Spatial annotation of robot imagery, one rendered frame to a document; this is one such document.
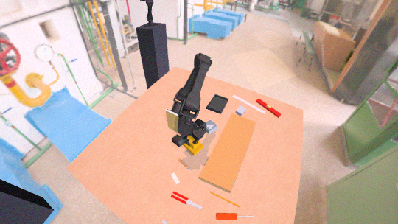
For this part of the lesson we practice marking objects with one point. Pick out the red flat bar with yellow center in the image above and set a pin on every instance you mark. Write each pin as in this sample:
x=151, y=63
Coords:
x=269, y=108

